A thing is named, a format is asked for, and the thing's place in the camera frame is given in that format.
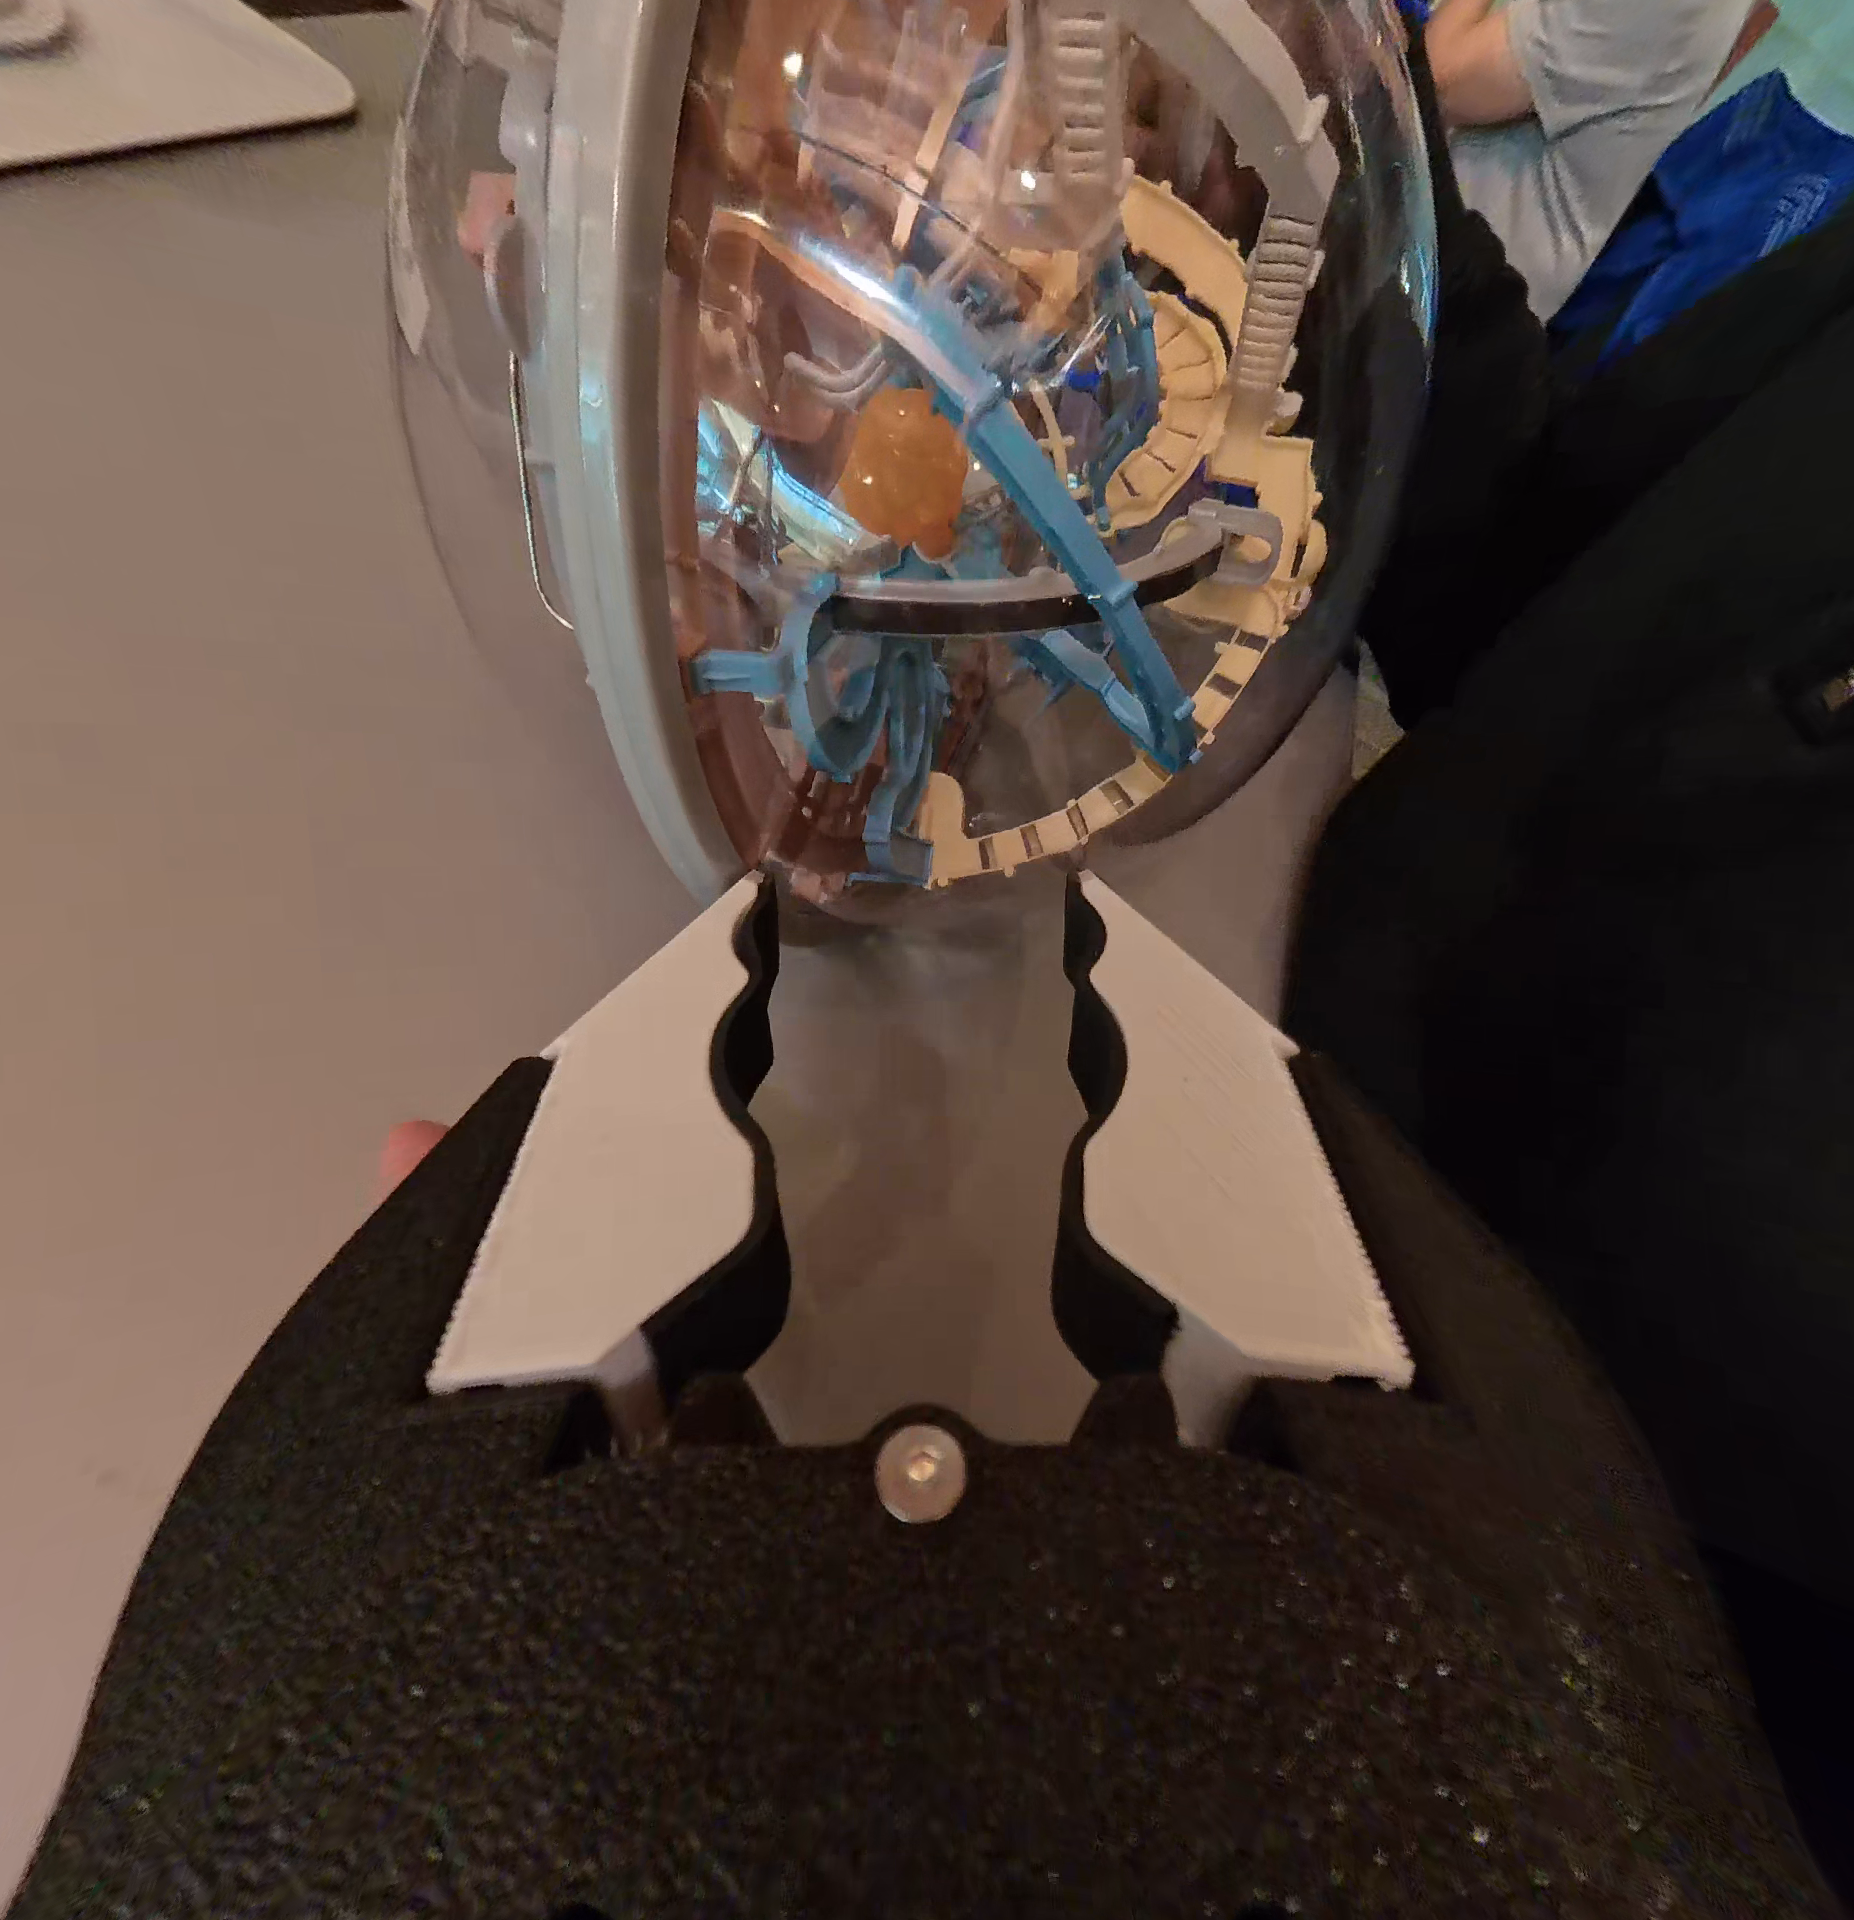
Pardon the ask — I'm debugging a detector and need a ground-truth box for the blue jacket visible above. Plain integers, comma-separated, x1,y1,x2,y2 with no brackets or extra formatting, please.
1553,71,1854,346

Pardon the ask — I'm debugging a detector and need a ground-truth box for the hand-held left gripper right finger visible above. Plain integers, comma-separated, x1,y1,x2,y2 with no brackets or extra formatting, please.
1046,870,1420,1447

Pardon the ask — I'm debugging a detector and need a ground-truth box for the white monitor stand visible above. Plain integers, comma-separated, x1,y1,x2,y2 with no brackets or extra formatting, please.
0,0,365,183

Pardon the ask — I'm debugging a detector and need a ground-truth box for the clear plastic maze ball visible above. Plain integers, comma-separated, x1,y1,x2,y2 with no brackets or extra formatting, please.
388,0,1442,903

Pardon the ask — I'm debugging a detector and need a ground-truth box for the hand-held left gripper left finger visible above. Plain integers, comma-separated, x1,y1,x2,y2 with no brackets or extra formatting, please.
422,870,789,1447

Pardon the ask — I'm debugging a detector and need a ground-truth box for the person's black jacket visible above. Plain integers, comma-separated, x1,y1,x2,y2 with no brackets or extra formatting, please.
1291,125,1854,1920

